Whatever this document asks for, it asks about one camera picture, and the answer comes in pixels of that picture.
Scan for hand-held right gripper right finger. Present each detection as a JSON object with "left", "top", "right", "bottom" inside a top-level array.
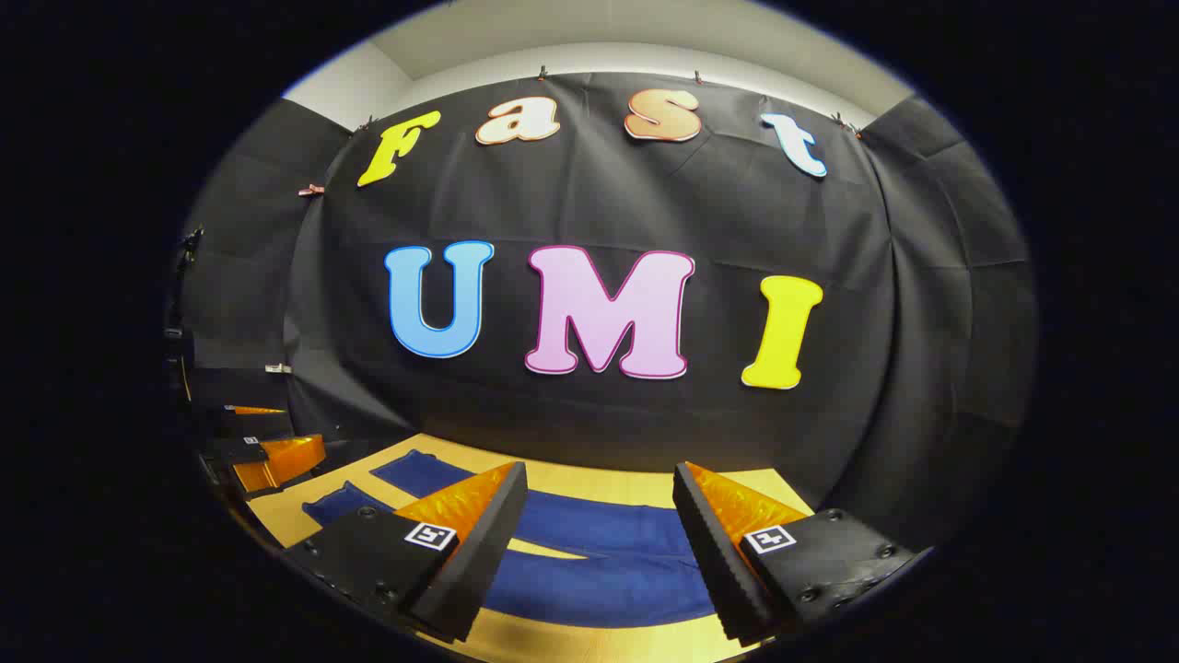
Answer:
[{"left": 671, "top": 460, "right": 917, "bottom": 646}]

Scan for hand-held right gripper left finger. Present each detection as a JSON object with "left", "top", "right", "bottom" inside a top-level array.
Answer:
[{"left": 284, "top": 460, "right": 531, "bottom": 644}]

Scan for blue jeans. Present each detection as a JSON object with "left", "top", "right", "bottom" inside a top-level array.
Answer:
[{"left": 302, "top": 449, "right": 730, "bottom": 629}]

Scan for black backdrop cloth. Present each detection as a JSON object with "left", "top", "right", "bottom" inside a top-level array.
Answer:
[{"left": 170, "top": 69, "right": 1040, "bottom": 553}]

